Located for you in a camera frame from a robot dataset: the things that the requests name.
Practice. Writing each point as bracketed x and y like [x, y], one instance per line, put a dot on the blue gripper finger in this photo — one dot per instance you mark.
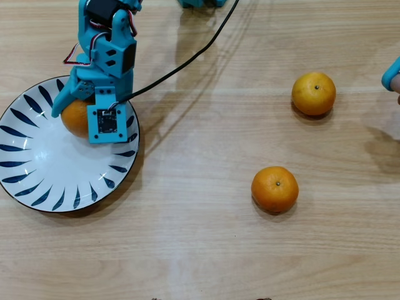
[67, 97]

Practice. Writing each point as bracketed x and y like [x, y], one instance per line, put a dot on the large deep orange fruit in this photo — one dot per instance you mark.
[76, 120]

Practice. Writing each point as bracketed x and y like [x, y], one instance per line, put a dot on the small deep orange fruit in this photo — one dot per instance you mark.
[272, 193]

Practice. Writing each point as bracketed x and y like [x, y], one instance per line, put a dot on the yellowish orange fruit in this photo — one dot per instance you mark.
[312, 100]

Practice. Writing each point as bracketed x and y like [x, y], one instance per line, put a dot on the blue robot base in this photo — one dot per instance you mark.
[200, 2]

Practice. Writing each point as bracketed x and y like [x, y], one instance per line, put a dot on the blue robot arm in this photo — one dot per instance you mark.
[86, 34]

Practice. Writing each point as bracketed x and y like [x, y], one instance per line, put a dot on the white plate blue petal pattern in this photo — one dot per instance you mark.
[47, 162]

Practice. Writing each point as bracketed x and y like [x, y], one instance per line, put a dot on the operator hand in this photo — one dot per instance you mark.
[397, 86]

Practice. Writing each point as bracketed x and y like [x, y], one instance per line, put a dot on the blue wrist camera module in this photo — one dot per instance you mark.
[93, 131]

